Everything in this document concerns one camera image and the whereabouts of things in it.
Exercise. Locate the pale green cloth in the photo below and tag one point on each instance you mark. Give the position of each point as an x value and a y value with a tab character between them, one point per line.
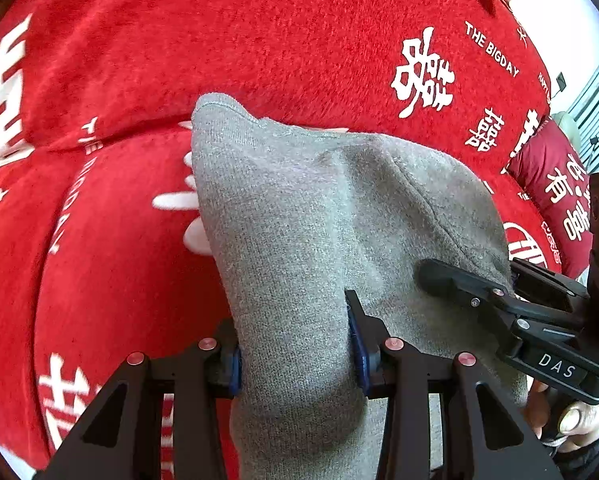
565	132

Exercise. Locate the grey knit garment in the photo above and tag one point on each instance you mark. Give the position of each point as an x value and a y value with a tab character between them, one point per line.
304	230

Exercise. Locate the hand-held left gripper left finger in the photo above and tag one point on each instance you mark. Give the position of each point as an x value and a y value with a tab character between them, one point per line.
235	370

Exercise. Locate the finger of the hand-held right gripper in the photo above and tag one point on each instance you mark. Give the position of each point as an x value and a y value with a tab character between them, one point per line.
549	285
452	280

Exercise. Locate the red printed blanket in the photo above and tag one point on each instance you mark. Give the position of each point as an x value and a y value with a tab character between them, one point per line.
129	85

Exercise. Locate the dark red printed pillow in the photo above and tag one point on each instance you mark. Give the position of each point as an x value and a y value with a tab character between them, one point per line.
549	180

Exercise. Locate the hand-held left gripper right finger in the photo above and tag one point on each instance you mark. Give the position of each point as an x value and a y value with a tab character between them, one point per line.
357	352

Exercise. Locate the person's right hand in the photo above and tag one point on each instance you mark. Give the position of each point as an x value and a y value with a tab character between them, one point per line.
582	417

